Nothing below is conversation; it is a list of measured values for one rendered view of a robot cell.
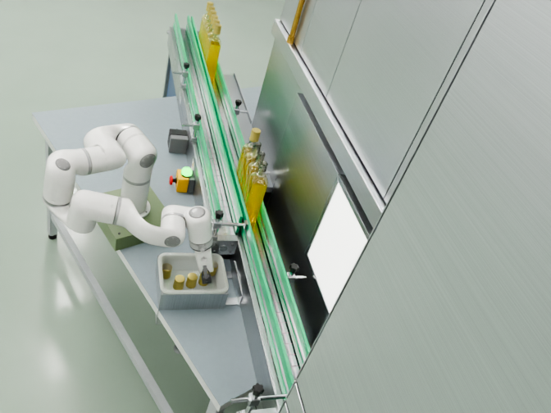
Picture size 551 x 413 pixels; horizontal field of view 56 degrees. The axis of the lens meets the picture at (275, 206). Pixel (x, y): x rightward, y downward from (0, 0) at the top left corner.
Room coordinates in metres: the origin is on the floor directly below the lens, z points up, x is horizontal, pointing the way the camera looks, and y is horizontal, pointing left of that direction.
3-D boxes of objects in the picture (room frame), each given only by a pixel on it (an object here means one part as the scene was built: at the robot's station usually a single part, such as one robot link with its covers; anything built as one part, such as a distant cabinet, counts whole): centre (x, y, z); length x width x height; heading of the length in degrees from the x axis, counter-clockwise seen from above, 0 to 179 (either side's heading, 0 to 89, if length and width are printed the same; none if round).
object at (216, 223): (1.31, 0.15, 0.95); 0.17 x 0.03 x 0.12; 115
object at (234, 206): (2.16, 0.48, 0.92); 1.75 x 0.01 x 0.08; 25
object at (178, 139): (1.92, 0.52, 0.79); 0.08 x 0.08 x 0.08; 25
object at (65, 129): (1.89, 0.07, 0.73); 1.58 x 1.52 x 0.04; 49
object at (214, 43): (2.46, 0.56, 1.02); 0.06 x 0.06 x 0.28; 25
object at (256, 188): (1.47, 0.09, 0.99); 0.06 x 0.06 x 0.21; 26
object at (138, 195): (1.37, 0.50, 0.89); 0.16 x 0.13 x 0.15; 143
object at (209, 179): (2.13, 0.54, 0.92); 1.75 x 0.01 x 0.08; 25
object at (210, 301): (1.18, 0.16, 0.79); 0.27 x 0.17 x 0.08; 115
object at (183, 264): (1.17, 0.19, 0.80); 0.22 x 0.17 x 0.09; 115
